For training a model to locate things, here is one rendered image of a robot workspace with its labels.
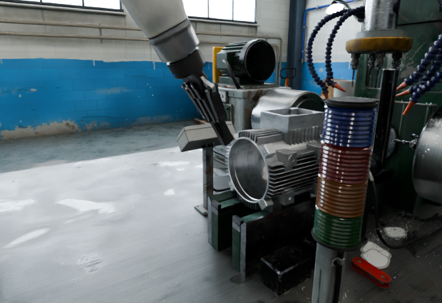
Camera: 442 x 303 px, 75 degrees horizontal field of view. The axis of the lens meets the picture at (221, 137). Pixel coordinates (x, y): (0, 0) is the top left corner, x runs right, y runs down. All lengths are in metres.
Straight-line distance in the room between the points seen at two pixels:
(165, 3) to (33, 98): 5.63
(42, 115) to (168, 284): 5.61
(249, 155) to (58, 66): 5.50
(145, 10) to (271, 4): 7.57
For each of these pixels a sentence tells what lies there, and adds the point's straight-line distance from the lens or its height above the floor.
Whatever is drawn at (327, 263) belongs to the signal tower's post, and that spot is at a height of 1.00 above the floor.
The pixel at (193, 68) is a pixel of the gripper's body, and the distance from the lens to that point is 0.60.
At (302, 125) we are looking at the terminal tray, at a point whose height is 1.12.
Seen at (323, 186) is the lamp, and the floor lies 1.11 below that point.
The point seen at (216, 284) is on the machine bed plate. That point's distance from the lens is 0.70.
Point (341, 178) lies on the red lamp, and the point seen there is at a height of 1.13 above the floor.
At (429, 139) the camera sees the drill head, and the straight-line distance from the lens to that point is 0.81.
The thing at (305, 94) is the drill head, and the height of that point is 1.16.
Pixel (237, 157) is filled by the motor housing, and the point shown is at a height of 1.02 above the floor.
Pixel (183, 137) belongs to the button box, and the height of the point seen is 1.06.
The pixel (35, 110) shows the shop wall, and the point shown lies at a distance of 6.15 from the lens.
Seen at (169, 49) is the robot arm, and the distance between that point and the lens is 0.58.
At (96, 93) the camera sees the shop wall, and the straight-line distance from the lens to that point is 6.17.
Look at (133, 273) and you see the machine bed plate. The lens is 0.75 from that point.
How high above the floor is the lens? 1.26
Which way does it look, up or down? 14 degrees down
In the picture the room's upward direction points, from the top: straight up
